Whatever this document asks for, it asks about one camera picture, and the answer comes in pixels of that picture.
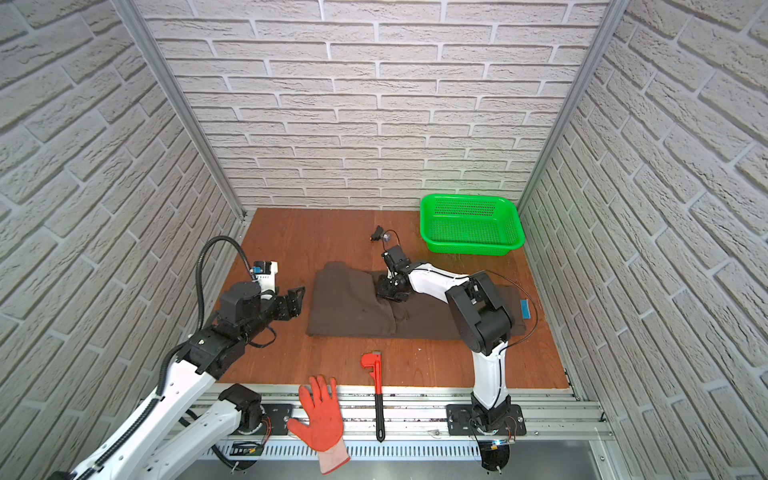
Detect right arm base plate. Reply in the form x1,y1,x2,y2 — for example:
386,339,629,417
446,403,527,438

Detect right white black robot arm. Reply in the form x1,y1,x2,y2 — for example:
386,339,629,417
376,262,514,432

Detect aluminium frame rail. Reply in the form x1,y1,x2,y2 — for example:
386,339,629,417
122,383,616,442

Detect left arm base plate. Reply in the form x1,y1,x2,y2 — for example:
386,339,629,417
239,403,294,438

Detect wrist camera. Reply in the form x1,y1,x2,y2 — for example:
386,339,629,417
382,244,411,274
251,261,279,295

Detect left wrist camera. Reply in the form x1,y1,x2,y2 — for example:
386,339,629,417
251,261,279,295

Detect red work glove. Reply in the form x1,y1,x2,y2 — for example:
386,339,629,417
286,375,351,475

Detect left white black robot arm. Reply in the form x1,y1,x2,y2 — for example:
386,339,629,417
51,281,306,479

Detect black corrugated cable hose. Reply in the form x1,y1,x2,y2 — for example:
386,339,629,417
77,235,256,480

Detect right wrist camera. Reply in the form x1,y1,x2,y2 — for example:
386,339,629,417
382,244,411,274

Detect small black metal object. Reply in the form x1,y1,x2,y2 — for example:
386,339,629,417
370,225,389,243

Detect red pipe wrench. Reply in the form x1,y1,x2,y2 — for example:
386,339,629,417
360,351,386,443

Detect brown trousers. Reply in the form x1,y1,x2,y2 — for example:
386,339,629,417
305,260,528,341

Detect green plastic basket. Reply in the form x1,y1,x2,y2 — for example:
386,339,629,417
420,194,526,256

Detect blue sponge block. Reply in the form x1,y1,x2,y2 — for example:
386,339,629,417
520,299,532,320

